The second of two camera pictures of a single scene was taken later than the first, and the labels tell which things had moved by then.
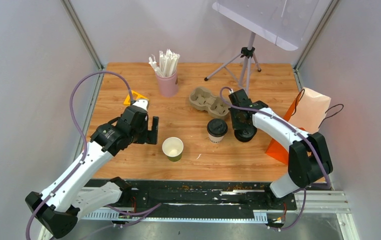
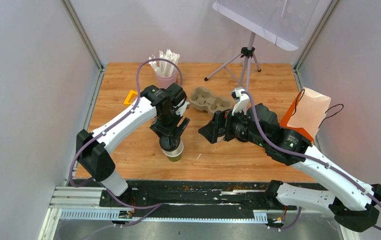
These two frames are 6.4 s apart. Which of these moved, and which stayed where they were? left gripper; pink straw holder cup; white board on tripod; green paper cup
Moved: left gripper
Stayed: green paper cup; pink straw holder cup; white board on tripod
